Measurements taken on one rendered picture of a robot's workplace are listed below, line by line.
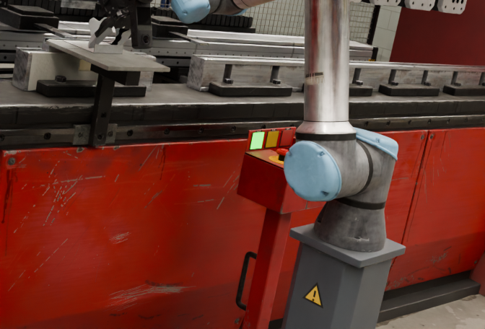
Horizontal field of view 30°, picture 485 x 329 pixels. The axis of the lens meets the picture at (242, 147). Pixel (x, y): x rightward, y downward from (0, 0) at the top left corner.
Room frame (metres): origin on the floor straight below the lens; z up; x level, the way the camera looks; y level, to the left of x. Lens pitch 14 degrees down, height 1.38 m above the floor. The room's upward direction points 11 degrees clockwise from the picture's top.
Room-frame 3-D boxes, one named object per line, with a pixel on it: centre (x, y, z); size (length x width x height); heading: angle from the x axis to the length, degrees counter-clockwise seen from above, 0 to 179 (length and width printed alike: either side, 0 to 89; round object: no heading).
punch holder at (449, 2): (3.38, -0.63, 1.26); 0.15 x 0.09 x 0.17; 136
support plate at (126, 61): (2.14, 0.36, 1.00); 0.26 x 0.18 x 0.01; 46
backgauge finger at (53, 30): (2.35, 0.57, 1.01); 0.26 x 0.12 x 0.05; 46
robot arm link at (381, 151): (1.79, -0.25, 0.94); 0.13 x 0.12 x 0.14; 140
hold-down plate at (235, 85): (2.64, 0.01, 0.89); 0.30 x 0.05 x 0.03; 136
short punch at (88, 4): (2.24, 0.47, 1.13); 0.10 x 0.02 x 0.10; 136
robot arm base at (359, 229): (1.80, -0.25, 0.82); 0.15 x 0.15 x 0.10
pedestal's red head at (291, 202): (2.35, -0.13, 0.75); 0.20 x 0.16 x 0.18; 141
